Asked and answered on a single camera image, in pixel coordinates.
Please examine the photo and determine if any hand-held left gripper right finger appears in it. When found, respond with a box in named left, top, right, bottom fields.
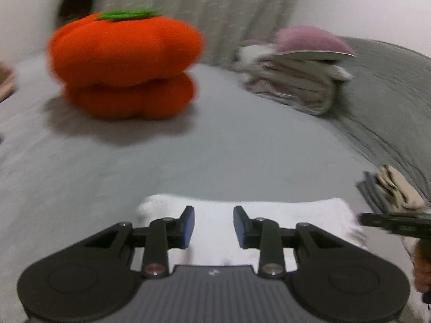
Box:
left=232, top=205, right=353, bottom=279

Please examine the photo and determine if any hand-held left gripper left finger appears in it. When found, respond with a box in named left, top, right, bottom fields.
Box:
left=82, top=205, right=196, bottom=278

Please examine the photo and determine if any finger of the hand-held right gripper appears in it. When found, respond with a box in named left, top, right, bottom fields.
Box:
left=358, top=212, right=431, bottom=239

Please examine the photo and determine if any white t-shirt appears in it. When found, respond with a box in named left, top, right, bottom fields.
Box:
left=135, top=193, right=368, bottom=274

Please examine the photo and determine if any person's right hand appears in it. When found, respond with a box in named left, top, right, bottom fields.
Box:
left=412, top=240, right=431, bottom=293

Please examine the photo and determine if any folded beige garment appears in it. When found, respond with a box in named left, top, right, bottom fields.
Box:
left=375, top=164, right=427, bottom=211

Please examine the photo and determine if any grey bed sheet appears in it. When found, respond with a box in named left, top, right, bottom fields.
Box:
left=0, top=54, right=431, bottom=323

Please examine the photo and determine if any grey quilted blanket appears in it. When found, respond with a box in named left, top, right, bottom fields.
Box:
left=331, top=37, right=431, bottom=203

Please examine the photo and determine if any folded grey pink quilt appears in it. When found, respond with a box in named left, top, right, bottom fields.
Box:
left=235, top=40, right=355, bottom=115

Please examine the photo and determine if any orange pumpkin plush pillow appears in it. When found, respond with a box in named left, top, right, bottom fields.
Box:
left=47, top=8, right=206, bottom=120

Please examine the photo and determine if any pink pillow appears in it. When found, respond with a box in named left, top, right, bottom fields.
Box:
left=274, top=25, right=358, bottom=61

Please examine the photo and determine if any grey star curtain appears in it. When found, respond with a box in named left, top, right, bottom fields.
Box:
left=93, top=0, right=304, bottom=70

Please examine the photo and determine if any crumpled pinkish beige cloth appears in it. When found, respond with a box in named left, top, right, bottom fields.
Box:
left=0, top=61, right=18, bottom=103

